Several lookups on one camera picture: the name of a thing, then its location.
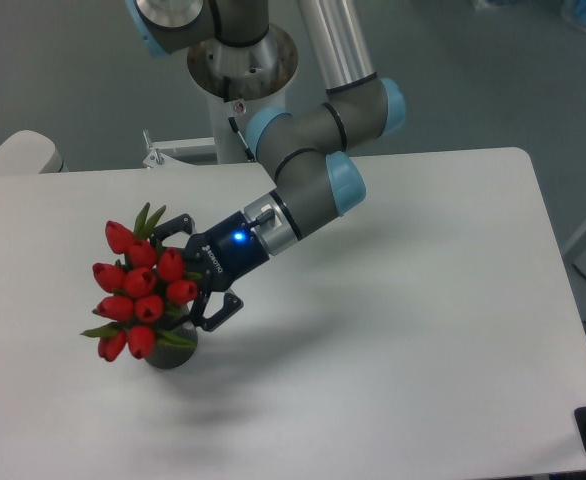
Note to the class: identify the dark grey ribbed vase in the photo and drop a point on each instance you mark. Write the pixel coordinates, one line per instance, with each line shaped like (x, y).
(165, 356)

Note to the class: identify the white chair back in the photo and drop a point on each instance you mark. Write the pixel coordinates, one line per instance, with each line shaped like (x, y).
(27, 153)

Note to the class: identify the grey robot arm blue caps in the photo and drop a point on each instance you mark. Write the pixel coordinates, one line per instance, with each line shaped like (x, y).
(305, 155)

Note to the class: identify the red tulip bouquet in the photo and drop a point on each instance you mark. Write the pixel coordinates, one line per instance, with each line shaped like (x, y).
(143, 288)

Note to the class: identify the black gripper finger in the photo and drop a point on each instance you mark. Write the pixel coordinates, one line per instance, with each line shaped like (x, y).
(180, 224)
(231, 304)

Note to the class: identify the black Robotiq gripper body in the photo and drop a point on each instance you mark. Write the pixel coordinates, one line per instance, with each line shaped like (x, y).
(224, 253)

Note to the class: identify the white robot pedestal with base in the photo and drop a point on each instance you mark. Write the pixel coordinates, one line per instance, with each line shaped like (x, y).
(237, 83)

